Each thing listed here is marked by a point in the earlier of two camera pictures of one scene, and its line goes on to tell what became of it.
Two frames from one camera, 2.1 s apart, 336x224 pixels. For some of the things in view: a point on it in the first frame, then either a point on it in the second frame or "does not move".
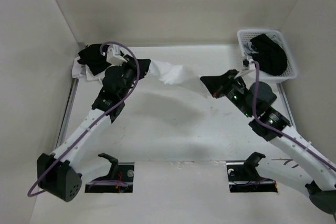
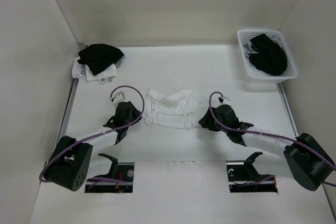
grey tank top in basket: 248,49 does not move
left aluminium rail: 69,108 does not move
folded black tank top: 92,56 does not move
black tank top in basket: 272,60 does not move
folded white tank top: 81,70 does not move
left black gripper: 144,65 → 135,113
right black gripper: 216,84 → 206,121
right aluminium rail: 288,108 does not move
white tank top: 170,74 → 175,109
